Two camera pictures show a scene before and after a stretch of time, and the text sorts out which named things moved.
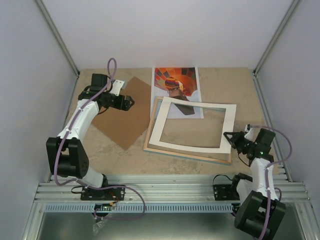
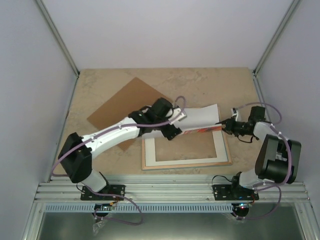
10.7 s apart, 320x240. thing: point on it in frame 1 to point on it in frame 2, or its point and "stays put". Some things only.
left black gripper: (126, 106) to (172, 132)
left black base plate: (116, 193) stays put
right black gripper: (236, 140) to (230, 126)
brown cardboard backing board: (123, 127) stays put
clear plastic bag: (96, 226) stays put
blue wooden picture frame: (205, 155) to (144, 160)
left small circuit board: (105, 207) stays put
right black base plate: (226, 192) stays put
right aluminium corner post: (275, 38) stays put
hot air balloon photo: (179, 83) to (200, 119)
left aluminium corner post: (58, 35) stays put
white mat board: (166, 102) to (220, 150)
